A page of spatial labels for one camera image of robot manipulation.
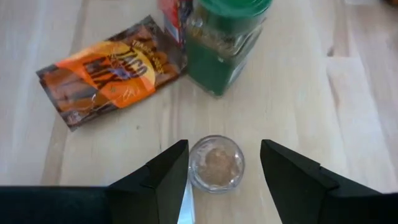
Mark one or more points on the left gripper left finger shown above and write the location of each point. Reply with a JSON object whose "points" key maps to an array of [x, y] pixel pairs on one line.
{"points": [[93, 205]]}

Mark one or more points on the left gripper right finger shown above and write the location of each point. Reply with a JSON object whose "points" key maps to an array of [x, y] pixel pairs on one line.
{"points": [[326, 205]]}

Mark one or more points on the small glass jar cork lid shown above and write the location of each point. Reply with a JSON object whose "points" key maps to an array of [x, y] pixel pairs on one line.
{"points": [[216, 165]]}

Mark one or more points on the orange taco seasoning packet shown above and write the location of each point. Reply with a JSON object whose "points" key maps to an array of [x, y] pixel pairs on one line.
{"points": [[112, 71]]}

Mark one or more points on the green-lidded glass herb jar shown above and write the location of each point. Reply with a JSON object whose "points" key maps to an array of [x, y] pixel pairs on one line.
{"points": [[224, 46]]}

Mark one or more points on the smoked paprika tin red lid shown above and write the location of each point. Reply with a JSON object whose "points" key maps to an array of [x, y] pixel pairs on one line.
{"points": [[174, 18]]}

